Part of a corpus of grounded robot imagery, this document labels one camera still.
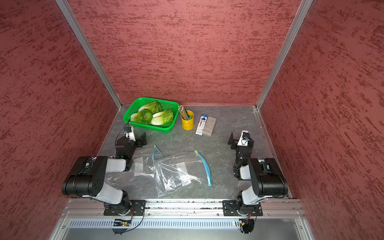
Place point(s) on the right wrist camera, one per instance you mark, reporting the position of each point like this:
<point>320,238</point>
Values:
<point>245,139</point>

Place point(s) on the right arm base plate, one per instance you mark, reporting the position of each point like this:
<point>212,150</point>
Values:
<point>236,208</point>

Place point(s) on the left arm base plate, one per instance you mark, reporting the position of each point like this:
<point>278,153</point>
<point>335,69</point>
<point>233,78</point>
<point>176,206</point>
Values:
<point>131,208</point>

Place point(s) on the green plastic basket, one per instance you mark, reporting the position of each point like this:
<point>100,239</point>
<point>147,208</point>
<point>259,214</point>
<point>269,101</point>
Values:
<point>134,108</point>

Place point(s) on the yellow pencil cup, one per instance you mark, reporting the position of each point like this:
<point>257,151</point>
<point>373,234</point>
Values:
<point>188,124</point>

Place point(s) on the chinese cabbage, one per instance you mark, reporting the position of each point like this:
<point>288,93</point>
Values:
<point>154,106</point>
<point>162,118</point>
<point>142,117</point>

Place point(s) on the aluminium front rail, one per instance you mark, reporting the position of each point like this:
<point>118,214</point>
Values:
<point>190,209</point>

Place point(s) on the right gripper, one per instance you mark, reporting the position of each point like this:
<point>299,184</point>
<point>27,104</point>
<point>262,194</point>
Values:
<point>236,142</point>

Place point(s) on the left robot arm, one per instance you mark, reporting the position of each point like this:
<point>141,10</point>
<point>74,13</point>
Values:
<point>87,179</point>

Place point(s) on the white blue small box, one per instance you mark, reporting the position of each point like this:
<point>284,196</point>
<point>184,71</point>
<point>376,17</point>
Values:
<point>201,125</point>

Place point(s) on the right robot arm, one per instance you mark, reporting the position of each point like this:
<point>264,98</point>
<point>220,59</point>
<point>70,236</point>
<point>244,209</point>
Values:
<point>265,175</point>

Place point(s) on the clear zipper bag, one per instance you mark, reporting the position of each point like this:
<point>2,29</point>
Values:
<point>142,169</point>
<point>180,171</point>

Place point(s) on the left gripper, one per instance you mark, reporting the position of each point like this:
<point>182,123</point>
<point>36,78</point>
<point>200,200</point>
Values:
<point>137,141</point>

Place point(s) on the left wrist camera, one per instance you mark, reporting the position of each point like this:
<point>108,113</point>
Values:
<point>129,133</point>

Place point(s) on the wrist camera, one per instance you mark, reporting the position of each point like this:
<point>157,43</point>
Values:
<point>129,133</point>
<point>245,139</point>

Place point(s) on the chinese cabbage back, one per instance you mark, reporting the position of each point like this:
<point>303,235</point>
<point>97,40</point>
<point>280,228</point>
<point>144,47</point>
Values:
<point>154,106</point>

